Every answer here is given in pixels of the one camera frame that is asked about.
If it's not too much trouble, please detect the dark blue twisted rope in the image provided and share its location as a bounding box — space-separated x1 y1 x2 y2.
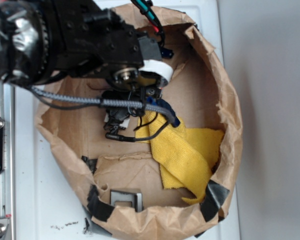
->
149 48 181 129

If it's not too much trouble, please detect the grey braided cable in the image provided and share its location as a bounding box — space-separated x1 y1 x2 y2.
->
31 85 181 127

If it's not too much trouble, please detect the small metal square object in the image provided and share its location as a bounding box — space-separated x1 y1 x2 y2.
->
110 188 144 213

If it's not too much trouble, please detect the yellow microfiber cloth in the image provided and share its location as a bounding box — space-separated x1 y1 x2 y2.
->
147 121 225 205

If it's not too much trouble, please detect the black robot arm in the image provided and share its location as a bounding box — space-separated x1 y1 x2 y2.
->
0 0 180 142

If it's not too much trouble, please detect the aluminium frame rail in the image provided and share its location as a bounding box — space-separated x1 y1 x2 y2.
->
0 83 15 240

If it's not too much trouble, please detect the red green wire bundle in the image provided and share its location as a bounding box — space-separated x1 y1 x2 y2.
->
129 0 167 48

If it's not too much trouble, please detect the brown paper bag bin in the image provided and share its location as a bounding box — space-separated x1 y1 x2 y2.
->
35 6 243 240

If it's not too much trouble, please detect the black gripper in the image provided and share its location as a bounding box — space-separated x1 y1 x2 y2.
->
102 35 174 142

